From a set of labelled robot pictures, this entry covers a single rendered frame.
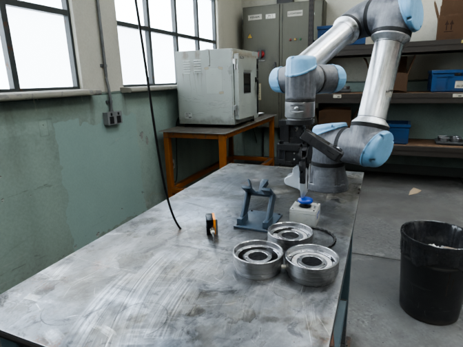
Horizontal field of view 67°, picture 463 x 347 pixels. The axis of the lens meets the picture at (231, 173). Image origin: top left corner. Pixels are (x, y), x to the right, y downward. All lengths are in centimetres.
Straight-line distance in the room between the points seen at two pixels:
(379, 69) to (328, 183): 39
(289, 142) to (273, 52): 375
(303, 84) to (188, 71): 232
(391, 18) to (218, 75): 198
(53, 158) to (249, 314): 189
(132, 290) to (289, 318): 30
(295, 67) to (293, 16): 374
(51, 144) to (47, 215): 42
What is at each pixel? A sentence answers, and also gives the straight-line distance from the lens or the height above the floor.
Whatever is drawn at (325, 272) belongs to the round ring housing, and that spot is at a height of 83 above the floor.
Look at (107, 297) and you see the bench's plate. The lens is 73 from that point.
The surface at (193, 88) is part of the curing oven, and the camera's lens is 313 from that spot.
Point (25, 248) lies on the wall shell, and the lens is 233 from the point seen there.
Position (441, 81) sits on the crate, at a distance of 424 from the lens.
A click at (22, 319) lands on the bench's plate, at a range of 74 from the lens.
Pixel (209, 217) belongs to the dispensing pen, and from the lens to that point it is 91.
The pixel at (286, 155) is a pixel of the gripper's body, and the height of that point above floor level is 99.
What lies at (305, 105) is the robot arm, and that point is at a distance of 89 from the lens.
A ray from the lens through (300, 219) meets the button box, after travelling 96.
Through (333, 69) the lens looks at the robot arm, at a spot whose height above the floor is 120.
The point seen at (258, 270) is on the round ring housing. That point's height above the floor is 83.
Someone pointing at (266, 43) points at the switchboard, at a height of 160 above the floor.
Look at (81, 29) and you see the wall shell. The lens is 260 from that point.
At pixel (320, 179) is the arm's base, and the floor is 85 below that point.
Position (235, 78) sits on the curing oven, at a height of 119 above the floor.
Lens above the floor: 118
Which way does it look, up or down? 15 degrees down
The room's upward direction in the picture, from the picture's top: 2 degrees counter-clockwise
